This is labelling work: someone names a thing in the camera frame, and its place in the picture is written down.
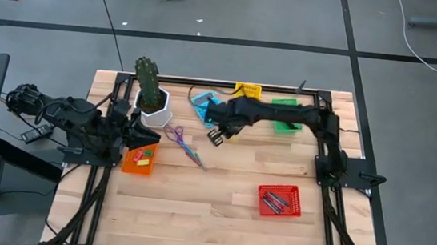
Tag blue calculator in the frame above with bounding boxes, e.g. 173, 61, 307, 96
188, 89, 223, 130

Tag green plastic bin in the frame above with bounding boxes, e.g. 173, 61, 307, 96
268, 96, 306, 136

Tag cactus in white pot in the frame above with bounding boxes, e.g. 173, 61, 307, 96
128, 56, 179, 130

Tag black table frame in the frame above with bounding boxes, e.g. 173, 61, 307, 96
43, 65, 409, 245

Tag purple handled scissors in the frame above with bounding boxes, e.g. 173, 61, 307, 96
159, 124, 211, 173

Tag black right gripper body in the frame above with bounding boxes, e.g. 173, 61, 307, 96
205, 99, 251, 134

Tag orange plastic bin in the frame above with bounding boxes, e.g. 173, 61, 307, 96
120, 140, 160, 177

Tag black frame lever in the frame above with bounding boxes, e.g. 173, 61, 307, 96
294, 78, 308, 96

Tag red plastic bin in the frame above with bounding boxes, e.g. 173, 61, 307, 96
255, 181, 304, 220

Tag yellow plastic bin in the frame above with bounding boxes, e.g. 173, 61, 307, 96
233, 82, 263, 102

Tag black power adapter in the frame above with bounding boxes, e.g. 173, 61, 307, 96
18, 121, 55, 147

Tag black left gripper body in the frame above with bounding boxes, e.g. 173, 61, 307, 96
106, 98, 139, 162

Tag black floor cable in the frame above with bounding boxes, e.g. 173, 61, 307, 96
83, 0, 131, 72

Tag small red ball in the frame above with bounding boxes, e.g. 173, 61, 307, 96
265, 194, 287, 213

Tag grey crayon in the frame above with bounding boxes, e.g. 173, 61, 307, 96
259, 197, 281, 216
268, 191, 292, 208

